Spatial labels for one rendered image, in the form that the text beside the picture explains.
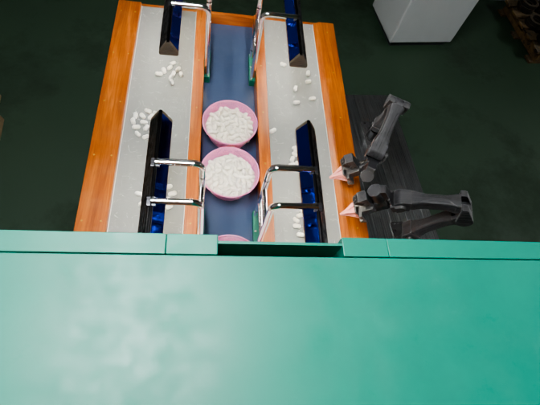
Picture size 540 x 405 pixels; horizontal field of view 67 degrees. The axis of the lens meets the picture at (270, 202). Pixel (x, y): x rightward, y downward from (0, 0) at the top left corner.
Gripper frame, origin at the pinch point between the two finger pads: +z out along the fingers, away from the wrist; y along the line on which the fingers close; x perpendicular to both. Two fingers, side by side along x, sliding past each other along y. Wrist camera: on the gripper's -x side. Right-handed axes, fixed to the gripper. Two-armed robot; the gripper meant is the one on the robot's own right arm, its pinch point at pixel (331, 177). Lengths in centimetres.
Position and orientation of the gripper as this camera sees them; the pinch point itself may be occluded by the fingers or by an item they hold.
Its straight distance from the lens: 186.6
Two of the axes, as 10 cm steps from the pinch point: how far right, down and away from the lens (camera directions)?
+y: 0.3, 8.8, -4.7
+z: -8.5, 2.7, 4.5
